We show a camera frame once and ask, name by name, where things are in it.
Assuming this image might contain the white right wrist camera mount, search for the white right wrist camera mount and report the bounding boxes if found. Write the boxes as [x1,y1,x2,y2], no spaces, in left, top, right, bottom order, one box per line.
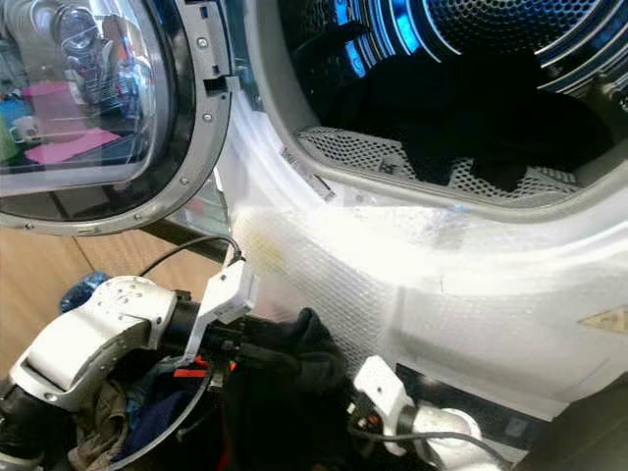
[353,355,413,457]

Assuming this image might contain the khaki garment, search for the khaki garment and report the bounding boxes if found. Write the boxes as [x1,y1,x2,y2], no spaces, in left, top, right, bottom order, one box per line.
[71,381,136,471]

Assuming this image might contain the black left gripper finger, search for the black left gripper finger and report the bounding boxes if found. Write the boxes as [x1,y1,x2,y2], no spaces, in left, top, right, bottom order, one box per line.
[250,337,305,374]

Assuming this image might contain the dark blue garment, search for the dark blue garment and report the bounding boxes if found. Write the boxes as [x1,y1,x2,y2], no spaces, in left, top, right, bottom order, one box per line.
[130,378,207,454]

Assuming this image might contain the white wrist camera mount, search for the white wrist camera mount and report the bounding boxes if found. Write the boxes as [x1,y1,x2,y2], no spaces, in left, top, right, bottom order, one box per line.
[184,257,257,362]
[353,355,413,457]

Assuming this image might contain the perforated steel washer drum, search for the perforated steel washer drum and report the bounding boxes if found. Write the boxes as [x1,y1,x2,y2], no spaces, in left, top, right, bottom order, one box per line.
[280,0,628,203]

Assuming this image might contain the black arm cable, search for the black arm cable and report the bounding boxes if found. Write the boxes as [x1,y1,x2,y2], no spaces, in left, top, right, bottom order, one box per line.
[348,417,517,468]
[137,234,246,279]

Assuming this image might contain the round glass washer door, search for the round glass washer door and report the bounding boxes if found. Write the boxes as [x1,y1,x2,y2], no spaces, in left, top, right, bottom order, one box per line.
[0,0,238,236]

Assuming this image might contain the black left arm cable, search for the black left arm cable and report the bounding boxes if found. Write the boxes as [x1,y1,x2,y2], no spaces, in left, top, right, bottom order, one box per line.
[137,234,246,279]

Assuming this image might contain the round black laundry basket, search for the round black laundry basket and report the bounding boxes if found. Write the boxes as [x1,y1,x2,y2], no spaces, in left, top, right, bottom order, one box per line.
[0,365,219,471]

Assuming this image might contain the yellow triangle warning sticker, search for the yellow triangle warning sticker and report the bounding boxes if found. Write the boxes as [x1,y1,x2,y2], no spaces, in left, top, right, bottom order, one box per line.
[581,307,628,335]

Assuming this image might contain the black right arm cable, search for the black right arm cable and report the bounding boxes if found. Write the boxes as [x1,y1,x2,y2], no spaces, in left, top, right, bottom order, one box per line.
[348,417,517,468]

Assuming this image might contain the black clothes pile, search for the black clothes pile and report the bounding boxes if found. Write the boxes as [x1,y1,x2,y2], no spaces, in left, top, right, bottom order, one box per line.
[319,49,615,192]

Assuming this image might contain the white front-load washing machine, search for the white front-load washing machine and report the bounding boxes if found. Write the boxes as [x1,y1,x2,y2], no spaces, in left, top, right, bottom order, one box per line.
[157,0,628,439]

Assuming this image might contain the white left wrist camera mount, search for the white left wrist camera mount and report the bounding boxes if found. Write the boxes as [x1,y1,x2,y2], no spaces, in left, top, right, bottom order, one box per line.
[184,257,257,362]

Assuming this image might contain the black garment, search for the black garment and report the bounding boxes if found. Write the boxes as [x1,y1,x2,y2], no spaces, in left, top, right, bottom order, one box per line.
[221,307,354,471]

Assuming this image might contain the red garment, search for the red garment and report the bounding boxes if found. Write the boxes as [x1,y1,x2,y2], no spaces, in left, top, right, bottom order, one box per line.
[172,357,215,382]

